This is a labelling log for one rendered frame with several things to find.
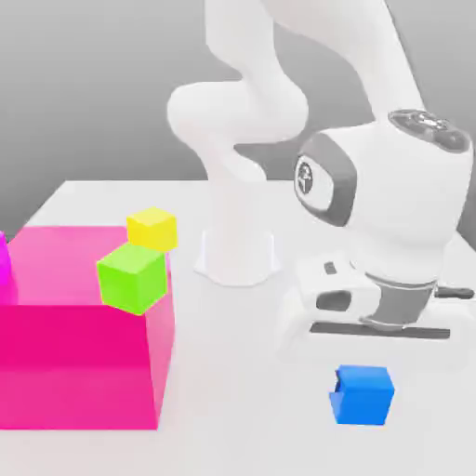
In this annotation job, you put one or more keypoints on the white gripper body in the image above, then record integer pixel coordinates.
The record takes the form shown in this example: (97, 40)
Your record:
(372, 346)

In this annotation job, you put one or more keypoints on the small blue cube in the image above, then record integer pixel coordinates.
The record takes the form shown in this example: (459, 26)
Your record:
(366, 398)

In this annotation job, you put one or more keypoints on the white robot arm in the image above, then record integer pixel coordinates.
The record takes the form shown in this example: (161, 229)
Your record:
(238, 111)

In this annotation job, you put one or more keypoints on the small yellow cube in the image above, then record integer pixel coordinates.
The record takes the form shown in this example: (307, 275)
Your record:
(152, 228)

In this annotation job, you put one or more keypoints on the small green cube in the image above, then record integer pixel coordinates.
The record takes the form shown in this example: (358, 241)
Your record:
(130, 279)

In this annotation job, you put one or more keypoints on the small magenta cube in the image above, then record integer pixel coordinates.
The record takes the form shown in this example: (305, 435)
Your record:
(4, 275)

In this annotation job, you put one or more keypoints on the large pink box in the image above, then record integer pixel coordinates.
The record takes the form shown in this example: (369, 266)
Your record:
(74, 364)

